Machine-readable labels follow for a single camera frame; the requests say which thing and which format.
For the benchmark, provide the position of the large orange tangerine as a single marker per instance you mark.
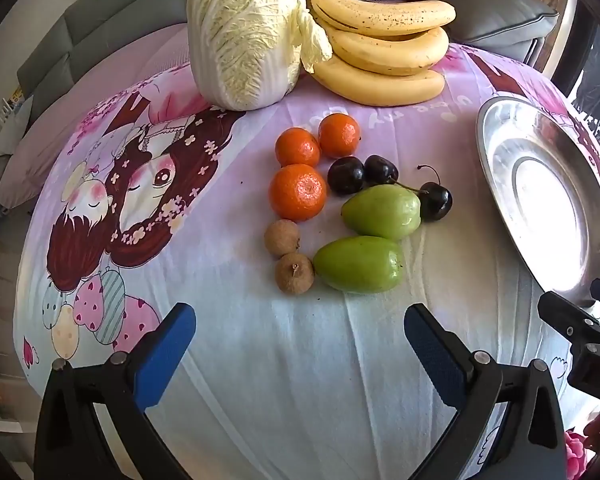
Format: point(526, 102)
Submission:
point(298, 192)

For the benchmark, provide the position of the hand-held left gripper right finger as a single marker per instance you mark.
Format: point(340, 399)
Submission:
point(432, 350)

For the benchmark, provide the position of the spotted yellow banana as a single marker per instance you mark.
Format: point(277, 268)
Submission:
point(380, 15)

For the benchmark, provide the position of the printed cartoon blanket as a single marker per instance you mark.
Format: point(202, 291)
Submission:
point(280, 385)

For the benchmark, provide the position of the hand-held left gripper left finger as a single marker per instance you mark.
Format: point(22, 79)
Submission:
point(167, 350)

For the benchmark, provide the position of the round metal plate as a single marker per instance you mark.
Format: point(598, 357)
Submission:
point(545, 200)

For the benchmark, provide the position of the grey leather cushion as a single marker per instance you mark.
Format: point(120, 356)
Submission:
point(500, 15)

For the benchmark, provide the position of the grey sofa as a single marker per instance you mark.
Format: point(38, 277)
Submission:
point(105, 20)

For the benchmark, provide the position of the brown longan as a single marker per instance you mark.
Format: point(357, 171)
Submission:
point(282, 237)
point(294, 273)

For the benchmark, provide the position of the napa cabbage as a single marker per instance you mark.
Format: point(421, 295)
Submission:
point(245, 35)

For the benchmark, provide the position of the lilac quilted pad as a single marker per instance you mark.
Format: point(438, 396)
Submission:
point(105, 85)

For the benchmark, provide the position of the dark red cherry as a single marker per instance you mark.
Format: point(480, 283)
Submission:
point(380, 170)
point(346, 176)

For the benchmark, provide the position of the dark cherry with curled stem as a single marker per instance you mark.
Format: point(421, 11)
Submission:
point(435, 202)

